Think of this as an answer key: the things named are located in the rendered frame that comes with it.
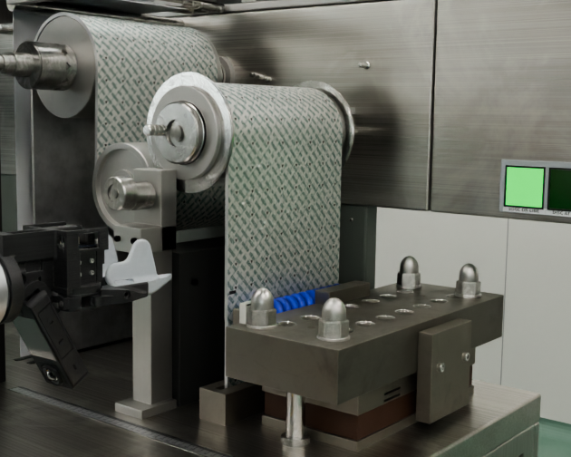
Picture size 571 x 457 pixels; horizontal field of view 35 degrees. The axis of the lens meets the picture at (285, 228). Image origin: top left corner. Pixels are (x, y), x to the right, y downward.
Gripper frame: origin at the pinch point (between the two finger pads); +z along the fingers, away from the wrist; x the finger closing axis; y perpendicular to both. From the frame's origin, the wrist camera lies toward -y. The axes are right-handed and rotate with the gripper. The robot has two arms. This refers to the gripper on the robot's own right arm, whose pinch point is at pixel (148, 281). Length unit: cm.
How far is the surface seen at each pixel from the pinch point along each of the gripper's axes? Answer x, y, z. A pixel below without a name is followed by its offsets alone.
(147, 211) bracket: 9.0, 6.6, 8.2
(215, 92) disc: 0.8, 21.3, 11.6
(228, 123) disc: -1.4, 17.6, 11.6
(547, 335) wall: 64, -67, 278
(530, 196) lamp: -25, 9, 44
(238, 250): -0.7, 2.1, 14.3
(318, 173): -0.8, 11.0, 30.5
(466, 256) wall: 102, -38, 278
